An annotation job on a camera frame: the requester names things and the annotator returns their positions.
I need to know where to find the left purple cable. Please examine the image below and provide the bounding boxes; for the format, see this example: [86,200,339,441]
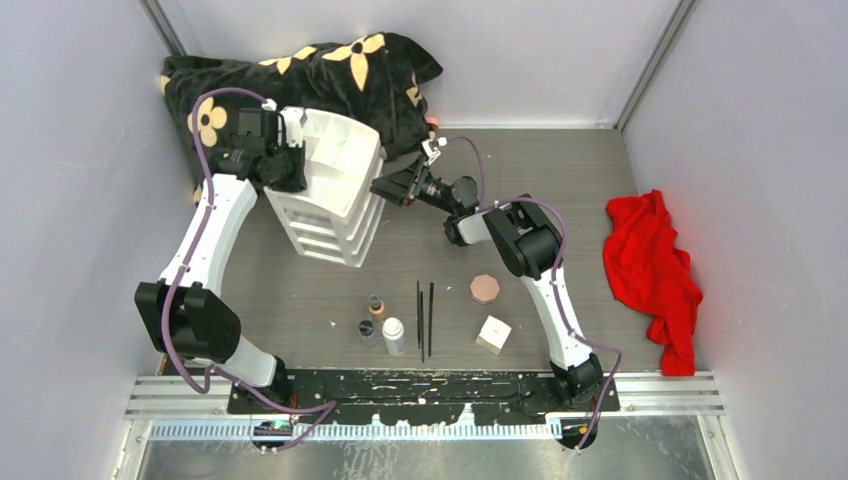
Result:
[160,87,336,454]

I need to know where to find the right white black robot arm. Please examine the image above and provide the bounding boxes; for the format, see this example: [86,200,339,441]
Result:
[370,159,608,411]

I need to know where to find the black floral plush blanket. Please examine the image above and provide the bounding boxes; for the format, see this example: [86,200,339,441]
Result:
[158,32,443,173]

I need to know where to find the short black makeup pencil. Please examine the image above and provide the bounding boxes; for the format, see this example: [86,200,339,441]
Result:
[419,291,426,364]

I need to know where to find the purple cable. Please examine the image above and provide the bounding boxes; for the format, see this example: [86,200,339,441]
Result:
[442,136,624,453]
[160,87,336,454]

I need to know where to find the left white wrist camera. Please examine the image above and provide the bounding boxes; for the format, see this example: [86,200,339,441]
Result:
[277,106,307,148]

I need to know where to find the clear jar black lid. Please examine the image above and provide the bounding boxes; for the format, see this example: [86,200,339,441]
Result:
[358,320,379,347]

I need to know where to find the white plastic drawer organizer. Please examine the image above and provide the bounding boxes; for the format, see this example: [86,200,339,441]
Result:
[265,108,385,268]

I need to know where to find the white plastic bottle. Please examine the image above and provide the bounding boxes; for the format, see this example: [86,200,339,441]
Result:
[382,317,406,356]

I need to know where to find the small green circuit board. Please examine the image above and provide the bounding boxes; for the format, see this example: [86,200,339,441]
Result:
[253,420,293,437]

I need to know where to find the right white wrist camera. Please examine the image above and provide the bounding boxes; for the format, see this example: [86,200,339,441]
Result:
[421,137,448,167]

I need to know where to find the aluminium frame rail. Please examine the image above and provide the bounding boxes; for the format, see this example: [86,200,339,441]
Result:
[126,370,725,449]

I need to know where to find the tan foundation bottle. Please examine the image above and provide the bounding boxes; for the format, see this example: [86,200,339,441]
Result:
[368,295,386,323]

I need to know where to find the thick black makeup pencil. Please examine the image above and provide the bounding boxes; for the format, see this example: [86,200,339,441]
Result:
[426,282,435,358]

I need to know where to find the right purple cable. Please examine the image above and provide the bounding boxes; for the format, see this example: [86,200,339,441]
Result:
[442,136,624,453]

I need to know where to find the red cloth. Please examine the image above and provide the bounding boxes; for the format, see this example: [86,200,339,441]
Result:
[602,190,703,377]

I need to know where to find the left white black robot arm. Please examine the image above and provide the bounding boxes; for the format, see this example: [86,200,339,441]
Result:
[134,107,307,413]

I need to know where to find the white cube box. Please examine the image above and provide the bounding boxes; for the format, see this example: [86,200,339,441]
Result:
[475,315,512,355]

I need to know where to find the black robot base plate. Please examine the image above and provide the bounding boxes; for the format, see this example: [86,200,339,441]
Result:
[227,368,621,429]

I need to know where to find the pink octagonal compact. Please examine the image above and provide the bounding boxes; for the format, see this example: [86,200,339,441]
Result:
[469,274,500,305]

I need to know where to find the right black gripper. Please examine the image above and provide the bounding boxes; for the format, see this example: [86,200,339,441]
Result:
[368,156,456,216]

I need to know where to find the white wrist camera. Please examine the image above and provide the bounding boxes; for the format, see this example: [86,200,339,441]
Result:
[277,106,307,148]
[421,137,448,167]

